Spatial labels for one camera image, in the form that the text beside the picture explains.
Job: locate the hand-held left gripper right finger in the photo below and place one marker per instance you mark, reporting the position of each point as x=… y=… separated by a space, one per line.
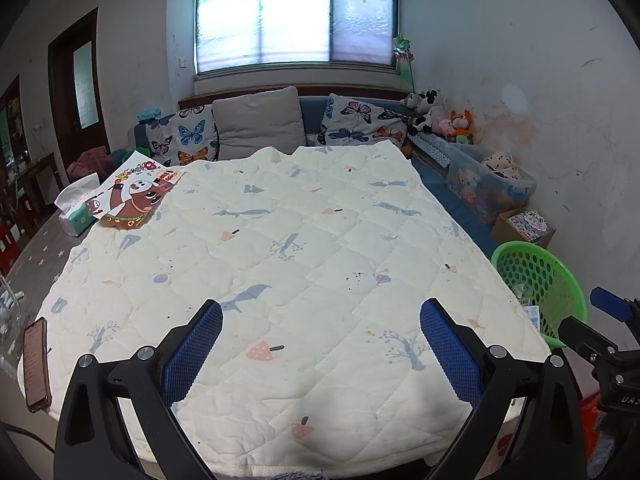
x=452 y=355

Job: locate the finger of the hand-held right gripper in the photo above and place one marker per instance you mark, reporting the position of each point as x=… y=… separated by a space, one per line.
x=585 y=337
x=607 y=302

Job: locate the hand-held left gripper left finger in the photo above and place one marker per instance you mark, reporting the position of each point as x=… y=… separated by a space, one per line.
x=192 y=345

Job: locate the green plastic basket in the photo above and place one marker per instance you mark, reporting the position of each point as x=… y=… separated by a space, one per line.
x=565 y=285

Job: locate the person's right forearm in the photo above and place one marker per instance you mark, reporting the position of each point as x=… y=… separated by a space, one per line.
x=615 y=450

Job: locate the red plastic stool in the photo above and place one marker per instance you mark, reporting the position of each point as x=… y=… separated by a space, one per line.
x=589 y=415

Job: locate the cardboard box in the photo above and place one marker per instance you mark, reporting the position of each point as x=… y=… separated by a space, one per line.
x=527 y=225

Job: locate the white quilted blanket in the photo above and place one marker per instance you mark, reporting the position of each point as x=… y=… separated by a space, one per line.
x=300 y=260

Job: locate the smartphone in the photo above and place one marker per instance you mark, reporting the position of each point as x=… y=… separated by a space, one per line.
x=37 y=365

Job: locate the cartoon printed box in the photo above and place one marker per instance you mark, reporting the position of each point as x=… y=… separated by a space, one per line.
x=135 y=195

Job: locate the grey star mat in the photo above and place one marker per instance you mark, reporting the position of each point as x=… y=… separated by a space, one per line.
x=45 y=270

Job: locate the clear storage bin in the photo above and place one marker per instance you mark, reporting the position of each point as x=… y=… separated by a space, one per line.
x=470 y=190

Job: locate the person's grey sweater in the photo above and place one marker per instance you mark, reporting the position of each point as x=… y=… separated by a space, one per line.
x=300 y=475

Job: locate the tissue box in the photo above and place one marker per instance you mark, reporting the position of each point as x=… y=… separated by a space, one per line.
x=75 y=220

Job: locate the spotted cloth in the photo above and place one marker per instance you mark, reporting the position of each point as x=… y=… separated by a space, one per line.
x=500 y=165

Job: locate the green bowl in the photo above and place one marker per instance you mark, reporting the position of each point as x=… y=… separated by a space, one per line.
x=140 y=152

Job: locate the butterfly print pillow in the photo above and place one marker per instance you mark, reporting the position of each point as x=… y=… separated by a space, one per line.
x=195 y=135
x=160 y=142
x=350 y=117
x=392 y=127

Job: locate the grey patterned cloth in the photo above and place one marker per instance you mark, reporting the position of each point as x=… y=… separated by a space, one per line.
x=430 y=149

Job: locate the pink cloth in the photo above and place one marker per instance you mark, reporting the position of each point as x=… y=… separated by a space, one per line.
x=90 y=162

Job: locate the orange toy ball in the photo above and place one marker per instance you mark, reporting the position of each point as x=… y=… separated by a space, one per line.
x=407 y=150

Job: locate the wooden chair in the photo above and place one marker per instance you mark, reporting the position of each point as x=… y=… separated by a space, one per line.
x=40 y=180

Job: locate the pink plush toy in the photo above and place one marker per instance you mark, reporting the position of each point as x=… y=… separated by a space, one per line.
x=445 y=126

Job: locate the orange fox plush toy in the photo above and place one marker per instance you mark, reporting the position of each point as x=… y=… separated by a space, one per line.
x=461 y=125

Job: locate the grey cushion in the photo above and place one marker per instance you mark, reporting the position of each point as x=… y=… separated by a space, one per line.
x=257 y=122

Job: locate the teal box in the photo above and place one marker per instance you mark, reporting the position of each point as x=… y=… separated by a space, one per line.
x=149 y=114

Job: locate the cow plush toy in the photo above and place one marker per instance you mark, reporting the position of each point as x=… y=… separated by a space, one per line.
x=425 y=110

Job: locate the blue sofa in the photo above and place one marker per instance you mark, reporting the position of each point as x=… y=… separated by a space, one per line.
x=312 y=120

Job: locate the dark wooden cabinet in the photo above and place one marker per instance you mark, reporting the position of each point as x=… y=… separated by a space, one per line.
x=12 y=160

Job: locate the dark wooden door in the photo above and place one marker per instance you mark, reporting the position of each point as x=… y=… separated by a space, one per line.
x=62 y=110

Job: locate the pinwheel toy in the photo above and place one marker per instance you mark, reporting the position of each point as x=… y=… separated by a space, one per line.
x=404 y=55

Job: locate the window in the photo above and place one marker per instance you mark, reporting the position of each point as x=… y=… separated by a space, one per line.
x=295 y=15

